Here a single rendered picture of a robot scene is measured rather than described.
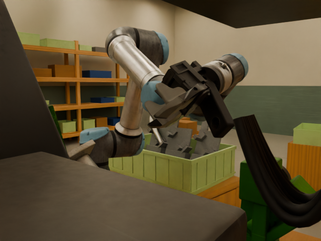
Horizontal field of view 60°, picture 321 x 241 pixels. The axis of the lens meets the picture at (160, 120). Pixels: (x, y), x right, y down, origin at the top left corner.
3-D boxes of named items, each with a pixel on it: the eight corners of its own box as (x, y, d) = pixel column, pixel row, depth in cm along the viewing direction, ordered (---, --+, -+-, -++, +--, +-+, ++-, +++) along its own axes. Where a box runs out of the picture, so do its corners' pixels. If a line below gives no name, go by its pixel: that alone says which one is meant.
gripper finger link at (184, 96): (167, 107, 49) (191, 95, 56) (175, 114, 49) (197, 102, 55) (182, 88, 46) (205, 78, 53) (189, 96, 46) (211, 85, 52)
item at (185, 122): (150, 136, 699) (150, 118, 694) (173, 132, 754) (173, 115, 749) (186, 143, 612) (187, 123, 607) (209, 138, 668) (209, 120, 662)
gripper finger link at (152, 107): (125, 115, 50) (158, 97, 56) (147, 139, 48) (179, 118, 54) (131, 105, 47) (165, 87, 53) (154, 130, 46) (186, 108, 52)
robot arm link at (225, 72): (219, 98, 66) (240, 74, 61) (209, 104, 63) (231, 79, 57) (197, 77, 68) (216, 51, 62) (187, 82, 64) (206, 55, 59)
